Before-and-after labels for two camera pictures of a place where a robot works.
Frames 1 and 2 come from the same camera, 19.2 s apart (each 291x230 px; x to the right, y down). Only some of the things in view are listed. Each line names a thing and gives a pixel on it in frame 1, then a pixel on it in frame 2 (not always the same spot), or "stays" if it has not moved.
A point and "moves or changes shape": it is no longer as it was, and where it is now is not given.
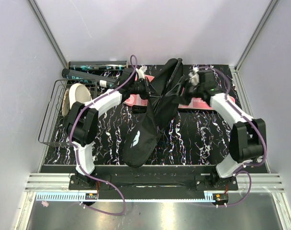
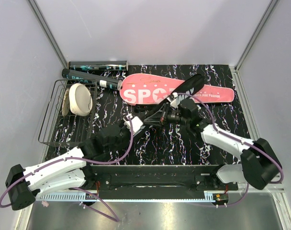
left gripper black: x=147 y=94 → x=128 y=140
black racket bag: x=153 y=115 moves or changes shape
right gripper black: x=184 y=99 → x=158 y=119
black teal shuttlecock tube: x=97 y=65 stays
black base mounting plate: x=153 y=183 stays
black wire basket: x=55 y=129 stays
